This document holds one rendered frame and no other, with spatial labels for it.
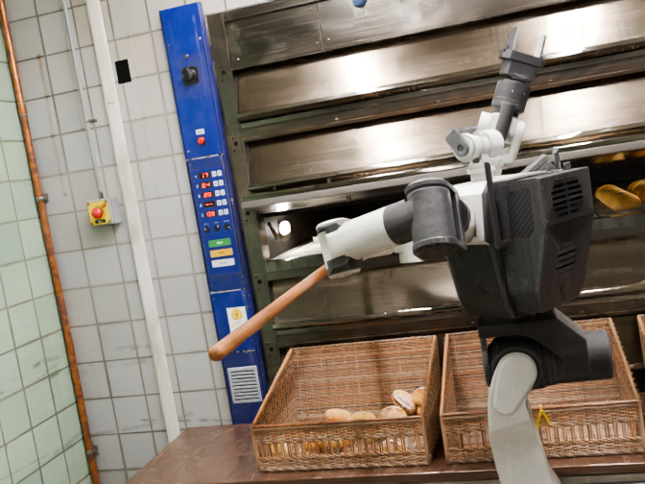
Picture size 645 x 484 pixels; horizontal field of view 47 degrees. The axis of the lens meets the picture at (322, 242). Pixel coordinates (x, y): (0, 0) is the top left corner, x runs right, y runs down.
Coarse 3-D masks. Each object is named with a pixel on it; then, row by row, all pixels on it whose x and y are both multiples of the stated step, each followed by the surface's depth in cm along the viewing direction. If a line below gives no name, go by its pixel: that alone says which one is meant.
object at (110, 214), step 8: (96, 200) 282; (104, 200) 280; (112, 200) 283; (88, 208) 282; (104, 208) 281; (112, 208) 282; (88, 216) 283; (104, 216) 281; (112, 216) 282; (120, 216) 287; (96, 224) 283; (104, 224) 282
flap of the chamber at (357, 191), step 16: (624, 144) 226; (640, 144) 224; (528, 160) 233; (560, 160) 231; (576, 160) 234; (592, 160) 238; (608, 160) 242; (416, 176) 243; (432, 176) 241; (448, 176) 240; (464, 176) 240; (304, 192) 253; (320, 192) 251; (336, 192) 250; (352, 192) 249; (368, 192) 253; (384, 192) 257; (400, 192) 262; (256, 208) 262; (272, 208) 267; (288, 208) 272
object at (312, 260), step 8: (608, 216) 246; (616, 216) 243; (624, 216) 242; (632, 216) 241; (640, 216) 241; (600, 224) 244; (608, 224) 244; (616, 224) 243; (624, 224) 242; (632, 224) 242; (640, 224) 241; (296, 256) 277; (304, 256) 273; (312, 256) 271; (320, 256) 270; (376, 256) 264; (384, 256) 264; (392, 256) 263; (272, 264) 275; (280, 264) 274; (288, 264) 273; (296, 264) 272; (304, 264) 272; (312, 264) 271; (320, 264) 270
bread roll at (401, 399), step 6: (396, 390) 258; (396, 396) 255; (402, 396) 254; (408, 396) 255; (396, 402) 255; (402, 402) 254; (408, 402) 253; (402, 408) 254; (408, 408) 253; (414, 408) 254
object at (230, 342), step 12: (324, 264) 220; (312, 276) 203; (324, 276) 213; (300, 288) 188; (276, 300) 173; (288, 300) 177; (264, 312) 161; (276, 312) 167; (252, 324) 153; (264, 324) 159; (228, 336) 142; (240, 336) 144; (216, 348) 135; (228, 348) 138; (216, 360) 135
